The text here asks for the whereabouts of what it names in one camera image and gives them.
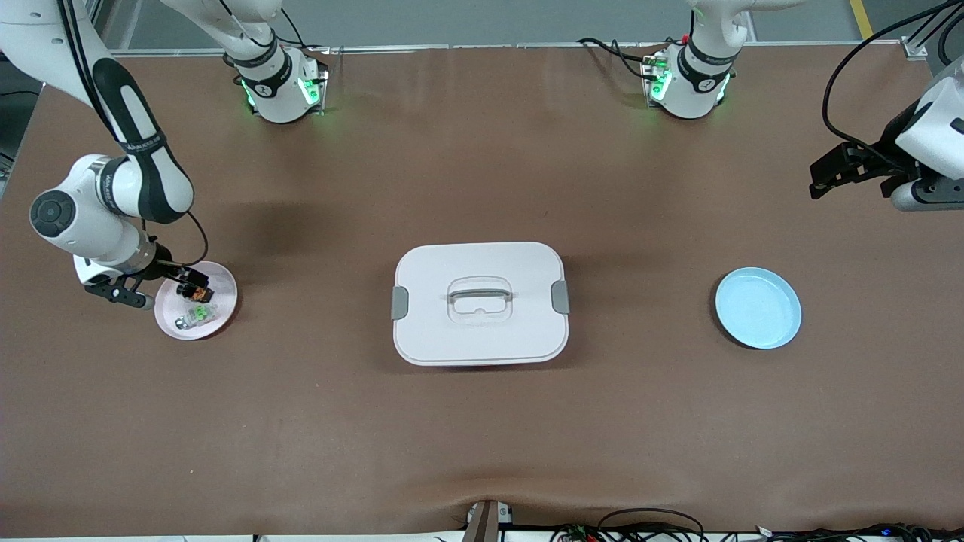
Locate white lidded box grey latches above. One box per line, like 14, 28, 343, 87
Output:
391, 241, 571, 367

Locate pink round plate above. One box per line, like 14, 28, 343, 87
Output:
154, 260, 239, 341

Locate light blue round plate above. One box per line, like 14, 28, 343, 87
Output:
715, 266, 803, 350

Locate brown table mat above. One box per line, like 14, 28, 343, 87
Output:
0, 41, 964, 539

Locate green clear switch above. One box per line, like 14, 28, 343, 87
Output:
175, 303, 221, 332

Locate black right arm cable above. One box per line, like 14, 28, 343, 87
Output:
154, 209, 209, 268

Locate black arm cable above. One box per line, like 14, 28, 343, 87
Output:
822, 0, 964, 159
154, 209, 209, 268

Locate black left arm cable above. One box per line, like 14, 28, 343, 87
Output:
822, 0, 964, 159

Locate black left base cable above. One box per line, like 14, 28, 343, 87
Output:
578, 36, 656, 82

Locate black base cable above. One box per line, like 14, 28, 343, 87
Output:
279, 6, 332, 52
578, 36, 656, 82

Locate black right base cable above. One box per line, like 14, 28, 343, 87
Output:
279, 6, 332, 52

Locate black cable bundle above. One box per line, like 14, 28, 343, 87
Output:
753, 523, 964, 542

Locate metal table edge bracket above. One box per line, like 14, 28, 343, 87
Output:
463, 500, 514, 542

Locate black looped cable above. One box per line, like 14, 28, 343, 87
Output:
550, 508, 709, 542

